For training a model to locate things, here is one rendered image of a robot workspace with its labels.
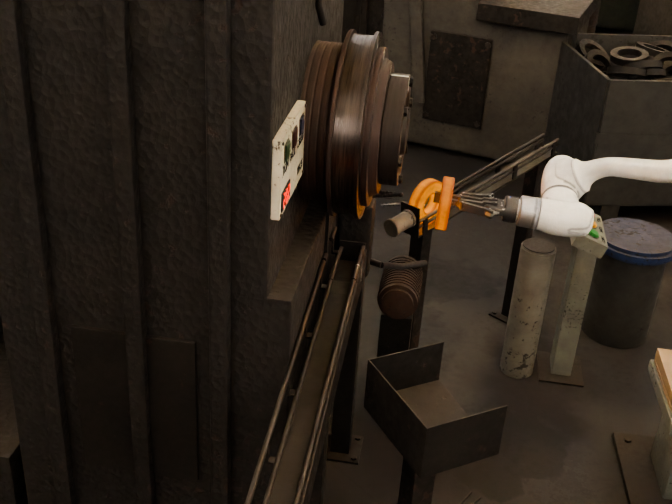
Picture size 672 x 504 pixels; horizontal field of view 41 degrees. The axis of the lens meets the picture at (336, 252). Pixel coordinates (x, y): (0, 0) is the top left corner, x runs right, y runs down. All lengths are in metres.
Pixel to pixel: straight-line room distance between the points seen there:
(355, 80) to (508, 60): 2.88
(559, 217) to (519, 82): 2.44
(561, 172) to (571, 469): 0.96
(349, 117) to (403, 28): 3.01
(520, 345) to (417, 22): 2.28
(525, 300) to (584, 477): 0.62
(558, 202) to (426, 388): 0.71
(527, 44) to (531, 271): 2.02
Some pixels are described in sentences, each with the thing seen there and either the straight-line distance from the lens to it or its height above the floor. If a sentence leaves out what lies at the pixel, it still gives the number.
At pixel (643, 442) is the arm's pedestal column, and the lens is 3.16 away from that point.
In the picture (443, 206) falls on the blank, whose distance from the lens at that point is 2.51.
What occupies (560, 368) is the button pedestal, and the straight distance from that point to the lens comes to 3.37.
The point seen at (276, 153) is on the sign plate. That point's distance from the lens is 1.83.
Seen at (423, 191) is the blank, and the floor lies 0.76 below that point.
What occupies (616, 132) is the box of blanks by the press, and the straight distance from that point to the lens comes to 4.38.
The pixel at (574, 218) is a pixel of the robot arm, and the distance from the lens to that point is 2.56.
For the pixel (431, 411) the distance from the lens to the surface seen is 2.13.
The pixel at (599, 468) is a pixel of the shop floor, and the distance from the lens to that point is 3.04.
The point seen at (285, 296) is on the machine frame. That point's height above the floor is 0.87.
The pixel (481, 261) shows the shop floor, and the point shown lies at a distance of 4.05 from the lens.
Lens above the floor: 1.91
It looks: 28 degrees down
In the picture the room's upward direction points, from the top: 4 degrees clockwise
